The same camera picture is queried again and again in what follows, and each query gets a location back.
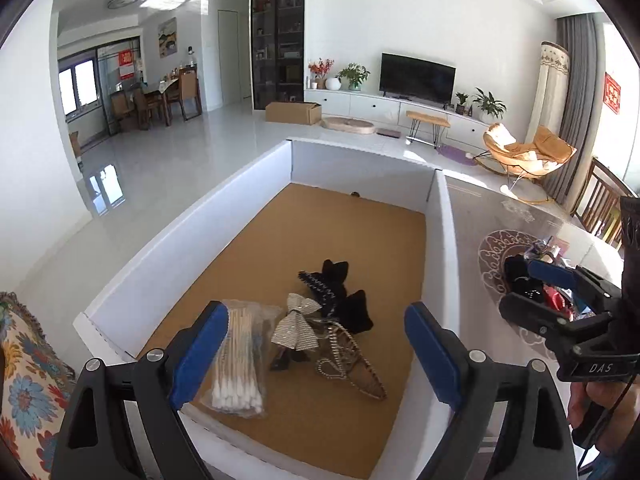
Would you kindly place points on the tall water bottle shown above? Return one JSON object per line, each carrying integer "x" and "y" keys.
{"x": 190, "y": 56}

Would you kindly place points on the person's right forearm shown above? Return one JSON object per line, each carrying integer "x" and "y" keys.
{"x": 620, "y": 457}

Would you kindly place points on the landscape painting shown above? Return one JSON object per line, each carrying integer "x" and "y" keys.
{"x": 167, "y": 37}

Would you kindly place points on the large-leaf potted plant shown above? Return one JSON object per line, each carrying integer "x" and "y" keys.
{"x": 487, "y": 102}

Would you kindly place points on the bronze beaded hair claw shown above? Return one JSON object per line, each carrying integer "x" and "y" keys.
{"x": 350, "y": 365}

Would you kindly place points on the orange rocking chair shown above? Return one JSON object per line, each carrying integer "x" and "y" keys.
{"x": 550, "y": 147}

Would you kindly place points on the dark flat floor scale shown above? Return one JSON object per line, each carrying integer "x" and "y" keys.
{"x": 388, "y": 133}

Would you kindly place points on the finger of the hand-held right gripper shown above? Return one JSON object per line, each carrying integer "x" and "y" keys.
{"x": 550, "y": 270}
{"x": 530, "y": 312}

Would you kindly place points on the covered standing air conditioner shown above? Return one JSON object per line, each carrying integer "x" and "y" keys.
{"x": 547, "y": 90}

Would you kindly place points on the black television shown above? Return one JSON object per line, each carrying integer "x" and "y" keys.
{"x": 417, "y": 77}

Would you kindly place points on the grey curtain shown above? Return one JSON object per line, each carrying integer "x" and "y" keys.
{"x": 580, "y": 85}

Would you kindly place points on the orange bench with metal legs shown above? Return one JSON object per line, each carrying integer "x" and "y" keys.
{"x": 427, "y": 117}

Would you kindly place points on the cardboard box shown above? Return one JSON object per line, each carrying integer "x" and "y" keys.
{"x": 292, "y": 112}

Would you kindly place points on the small potted plant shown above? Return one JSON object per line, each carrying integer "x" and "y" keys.
{"x": 461, "y": 100}

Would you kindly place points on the floral blanket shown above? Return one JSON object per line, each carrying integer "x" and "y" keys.
{"x": 30, "y": 385}

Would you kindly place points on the silver rhinestone bow hair clip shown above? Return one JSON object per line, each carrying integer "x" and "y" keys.
{"x": 297, "y": 330}

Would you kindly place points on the red snack packet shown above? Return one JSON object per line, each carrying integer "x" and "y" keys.
{"x": 555, "y": 300}

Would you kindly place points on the white door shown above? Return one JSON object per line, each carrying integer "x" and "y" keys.
{"x": 228, "y": 60}

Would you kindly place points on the person's right hand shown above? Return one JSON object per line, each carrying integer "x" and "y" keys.
{"x": 577, "y": 397}

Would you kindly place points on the white television cabinet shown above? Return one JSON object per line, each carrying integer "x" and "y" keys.
{"x": 360, "y": 105}

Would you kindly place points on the bag of cotton swabs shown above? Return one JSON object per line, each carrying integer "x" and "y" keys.
{"x": 235, "y": 360}

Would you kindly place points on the white storage box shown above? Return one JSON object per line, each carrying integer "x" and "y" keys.
{"x": 150, "y": 270}

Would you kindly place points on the wooden dining table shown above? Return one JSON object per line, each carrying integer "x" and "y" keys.
{"x": 157, "y": 92}

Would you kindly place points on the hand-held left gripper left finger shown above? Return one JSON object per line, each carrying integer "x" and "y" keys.
{"x": 197, "y": 355}

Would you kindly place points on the bright window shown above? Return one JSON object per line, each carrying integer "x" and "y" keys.
{"x": 77, "y": 85}

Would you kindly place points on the wooden slatted chair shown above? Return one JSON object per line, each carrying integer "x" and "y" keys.
{"x": 597, "y": 200}

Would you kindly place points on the round ceiling lamp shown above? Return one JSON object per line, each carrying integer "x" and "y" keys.
{"x": 124, "y": 0}

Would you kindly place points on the wooden dining chair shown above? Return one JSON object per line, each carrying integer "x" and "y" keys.
{"x": 186, "y": 90}

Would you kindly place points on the red door poster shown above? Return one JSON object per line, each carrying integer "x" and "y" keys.
{"x": 126, "y": 62}

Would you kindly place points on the dark glass display cabinet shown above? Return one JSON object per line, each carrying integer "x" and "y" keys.
{"x": 277, "y": 35}

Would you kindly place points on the red flower arrangement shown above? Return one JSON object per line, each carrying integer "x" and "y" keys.
{"x": 320, "y": 67}

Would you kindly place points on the bushy green potted plant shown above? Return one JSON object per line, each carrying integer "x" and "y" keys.
{"x": 352, "y": 75}

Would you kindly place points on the black bow hair clip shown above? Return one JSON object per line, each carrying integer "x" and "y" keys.
{"x": 357, "y": 312}

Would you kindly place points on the purple floor mat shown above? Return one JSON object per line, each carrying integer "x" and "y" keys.
{"x": 452, "y": 152}

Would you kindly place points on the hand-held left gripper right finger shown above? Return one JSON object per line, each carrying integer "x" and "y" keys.
{"x": 432, "y": 355}

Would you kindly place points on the beige oval floor mat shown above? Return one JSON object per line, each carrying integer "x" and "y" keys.
{"x": 347, "y": 124}

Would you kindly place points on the white round vase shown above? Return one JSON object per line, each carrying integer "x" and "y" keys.
{"x": 333, "y": 84}

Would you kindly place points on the red wall hanging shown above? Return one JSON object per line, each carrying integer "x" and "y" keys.
{"x": 612, "y": 92}

